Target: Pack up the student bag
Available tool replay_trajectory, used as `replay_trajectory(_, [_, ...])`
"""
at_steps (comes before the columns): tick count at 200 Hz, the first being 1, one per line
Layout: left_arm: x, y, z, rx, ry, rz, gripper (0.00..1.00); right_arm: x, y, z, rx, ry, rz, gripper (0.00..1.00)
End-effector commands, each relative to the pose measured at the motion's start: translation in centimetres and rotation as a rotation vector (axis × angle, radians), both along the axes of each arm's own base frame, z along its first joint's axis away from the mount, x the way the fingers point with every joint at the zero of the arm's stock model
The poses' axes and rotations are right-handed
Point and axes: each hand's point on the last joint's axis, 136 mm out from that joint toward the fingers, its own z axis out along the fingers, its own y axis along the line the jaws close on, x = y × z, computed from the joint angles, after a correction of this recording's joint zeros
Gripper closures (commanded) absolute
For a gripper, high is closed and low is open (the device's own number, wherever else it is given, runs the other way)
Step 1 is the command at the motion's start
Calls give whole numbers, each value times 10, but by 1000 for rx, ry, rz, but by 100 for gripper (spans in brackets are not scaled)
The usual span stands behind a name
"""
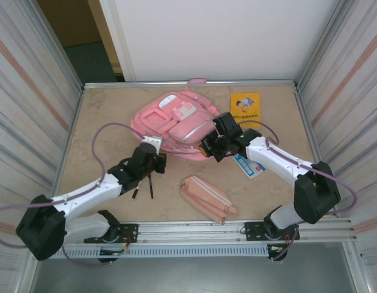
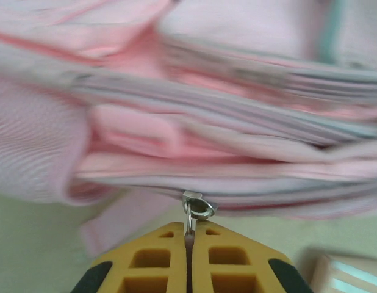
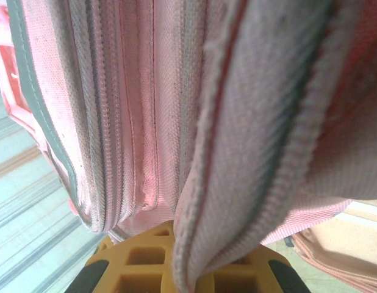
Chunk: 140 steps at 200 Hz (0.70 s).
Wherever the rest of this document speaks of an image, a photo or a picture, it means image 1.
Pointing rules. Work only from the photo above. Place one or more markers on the blue white card packet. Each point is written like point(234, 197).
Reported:
point(251, 168)

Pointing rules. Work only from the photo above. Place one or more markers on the pink school backpack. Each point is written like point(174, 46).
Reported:
point(176, 122)

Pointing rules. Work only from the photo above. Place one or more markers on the yellow cartoon paperback book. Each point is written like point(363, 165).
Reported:
point(246, 110)

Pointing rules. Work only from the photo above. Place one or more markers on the pink striped pencil case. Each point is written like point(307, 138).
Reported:
point(206, 198)

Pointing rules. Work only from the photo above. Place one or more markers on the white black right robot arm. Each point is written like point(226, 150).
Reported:
point(277, 158)

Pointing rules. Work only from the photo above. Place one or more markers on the black marker pen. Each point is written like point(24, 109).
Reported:
point(151, 187)

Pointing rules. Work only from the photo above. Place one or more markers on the white barrel marker pen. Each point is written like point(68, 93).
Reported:
point(135, 192)

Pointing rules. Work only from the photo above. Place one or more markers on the small circuit board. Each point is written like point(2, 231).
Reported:
point(113, 252)

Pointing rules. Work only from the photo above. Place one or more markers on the corrugated side panel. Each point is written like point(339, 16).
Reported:
point(23, 91)
point(344, 91)

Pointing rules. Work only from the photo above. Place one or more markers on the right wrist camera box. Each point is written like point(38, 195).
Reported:
point(227, 123)

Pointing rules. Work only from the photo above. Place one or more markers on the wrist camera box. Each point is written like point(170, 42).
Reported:
point(152, 143)
point(227, 123)

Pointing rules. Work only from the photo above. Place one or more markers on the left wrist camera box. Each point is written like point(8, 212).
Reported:
point(152, 143)

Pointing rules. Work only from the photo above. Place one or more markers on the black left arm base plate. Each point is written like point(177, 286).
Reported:
point(127, 232)

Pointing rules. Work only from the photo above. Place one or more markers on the aluminium table edge rail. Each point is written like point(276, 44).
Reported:
point(145, 85)

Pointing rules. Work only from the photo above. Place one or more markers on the aluminium mounting rail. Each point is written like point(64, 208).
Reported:
point(191, 232)

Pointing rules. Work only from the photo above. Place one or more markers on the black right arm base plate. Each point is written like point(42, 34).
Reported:
point(252, 232)

